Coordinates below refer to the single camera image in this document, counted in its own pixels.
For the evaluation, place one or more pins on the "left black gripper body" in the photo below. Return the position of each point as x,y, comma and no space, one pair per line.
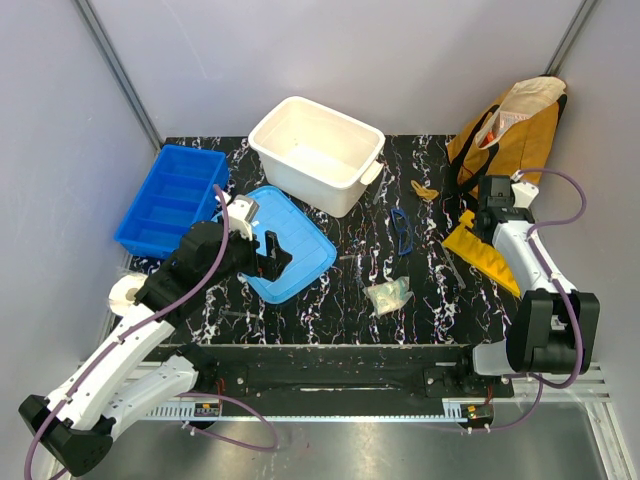
249,258

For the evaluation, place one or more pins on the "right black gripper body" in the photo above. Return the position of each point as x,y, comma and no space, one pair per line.
479,234

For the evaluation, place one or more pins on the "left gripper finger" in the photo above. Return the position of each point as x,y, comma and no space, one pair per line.
270,271
277,255

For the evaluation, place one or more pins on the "yellow test tube rack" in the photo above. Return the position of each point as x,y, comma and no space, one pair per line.
482,256

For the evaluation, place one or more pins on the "packet of gloves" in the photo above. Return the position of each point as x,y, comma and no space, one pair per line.
389,296

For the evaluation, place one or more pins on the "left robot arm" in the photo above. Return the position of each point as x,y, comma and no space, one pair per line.
78,422

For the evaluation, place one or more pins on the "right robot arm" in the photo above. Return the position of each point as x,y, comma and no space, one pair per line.
552,336

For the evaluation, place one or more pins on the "light blue plastic lid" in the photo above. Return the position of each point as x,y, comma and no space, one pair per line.
312,252

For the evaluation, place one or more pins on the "yellow canvas tote bag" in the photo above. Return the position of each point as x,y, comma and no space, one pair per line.
525,145

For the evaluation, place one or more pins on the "box inside tote bag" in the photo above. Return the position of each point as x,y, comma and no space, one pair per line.
505,120

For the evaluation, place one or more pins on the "blue safety glasses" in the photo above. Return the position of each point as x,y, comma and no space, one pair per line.
404,231

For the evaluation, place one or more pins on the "blue divided organizer tray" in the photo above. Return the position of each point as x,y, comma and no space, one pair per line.
177,193

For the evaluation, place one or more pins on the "white plastic tub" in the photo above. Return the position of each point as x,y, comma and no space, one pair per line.
318,155

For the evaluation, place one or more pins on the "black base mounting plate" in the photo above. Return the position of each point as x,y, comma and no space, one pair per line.
345,381

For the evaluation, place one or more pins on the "white tape roll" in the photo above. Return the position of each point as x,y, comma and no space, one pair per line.
122,293

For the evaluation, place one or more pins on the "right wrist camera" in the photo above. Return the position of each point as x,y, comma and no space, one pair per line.
524,192

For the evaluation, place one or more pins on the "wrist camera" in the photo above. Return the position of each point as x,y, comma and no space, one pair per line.
241,212
524,192

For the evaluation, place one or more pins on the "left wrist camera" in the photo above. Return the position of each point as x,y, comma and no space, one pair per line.
241,212

